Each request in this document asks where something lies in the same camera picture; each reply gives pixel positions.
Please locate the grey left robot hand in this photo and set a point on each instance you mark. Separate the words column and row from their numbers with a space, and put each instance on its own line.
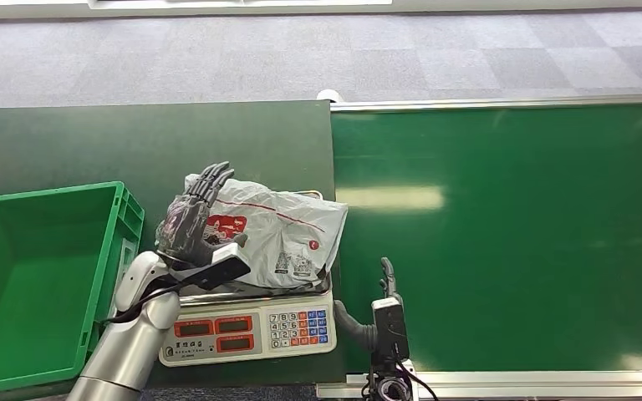
column 185, row 227

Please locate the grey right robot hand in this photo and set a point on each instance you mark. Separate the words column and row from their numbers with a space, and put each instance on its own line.
column 357, row 329

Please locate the white red-printed plastic package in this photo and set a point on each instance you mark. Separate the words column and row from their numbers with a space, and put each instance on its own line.
column 288, row 238

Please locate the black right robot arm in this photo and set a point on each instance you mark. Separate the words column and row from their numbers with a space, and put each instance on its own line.
column 390, row 384

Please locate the green conveyor belt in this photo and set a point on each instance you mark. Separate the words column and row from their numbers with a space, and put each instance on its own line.
column 520, row 238

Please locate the white conveyor roller end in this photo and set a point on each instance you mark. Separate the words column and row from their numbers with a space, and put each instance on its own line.
column 329, row 95

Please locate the white scale with steel tray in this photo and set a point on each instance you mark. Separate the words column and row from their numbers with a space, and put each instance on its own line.
column 254, row 332

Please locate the green plastic crate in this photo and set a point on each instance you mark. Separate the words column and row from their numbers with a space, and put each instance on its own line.
column 33, row 288

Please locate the white baseboard strip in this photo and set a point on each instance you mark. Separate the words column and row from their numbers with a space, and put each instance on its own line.
column 465, row 6

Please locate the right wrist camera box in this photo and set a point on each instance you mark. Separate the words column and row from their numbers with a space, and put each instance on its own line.
column 390, row 329

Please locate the aluminium conveyor side rail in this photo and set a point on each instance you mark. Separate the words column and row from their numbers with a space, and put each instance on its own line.
column 498, row 103
column 548, row 383

